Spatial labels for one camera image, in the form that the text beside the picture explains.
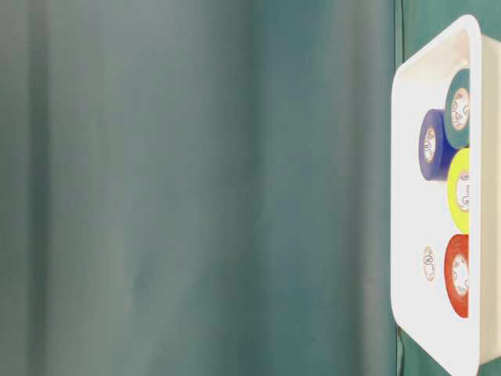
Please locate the white tape roll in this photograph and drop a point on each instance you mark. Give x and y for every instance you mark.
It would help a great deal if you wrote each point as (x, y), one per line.
(432, 272)

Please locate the teal tape roll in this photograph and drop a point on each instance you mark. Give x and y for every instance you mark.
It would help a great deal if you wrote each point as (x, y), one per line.
(457, 110)

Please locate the white plastic case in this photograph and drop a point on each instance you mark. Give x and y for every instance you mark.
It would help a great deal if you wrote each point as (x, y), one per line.
(419, 208)

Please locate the blue tape roll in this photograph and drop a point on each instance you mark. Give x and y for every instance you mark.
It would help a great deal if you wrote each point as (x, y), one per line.
(434, 150)

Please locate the yellow tape roll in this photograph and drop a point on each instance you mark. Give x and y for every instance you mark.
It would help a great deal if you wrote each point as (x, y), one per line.
(458, 190)

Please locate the orange tape roll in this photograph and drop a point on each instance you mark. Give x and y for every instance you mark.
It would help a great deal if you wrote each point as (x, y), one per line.
(456, 274)

